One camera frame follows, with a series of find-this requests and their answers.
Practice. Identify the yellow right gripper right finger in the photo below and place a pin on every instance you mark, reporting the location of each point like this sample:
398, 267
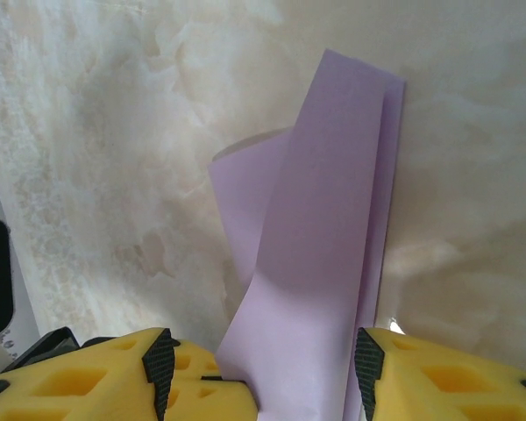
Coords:
421, 359

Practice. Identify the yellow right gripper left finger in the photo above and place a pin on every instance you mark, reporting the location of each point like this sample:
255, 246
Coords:
127, 394

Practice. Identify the purple cloth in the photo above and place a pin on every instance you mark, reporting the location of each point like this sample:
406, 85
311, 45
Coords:
324, 197

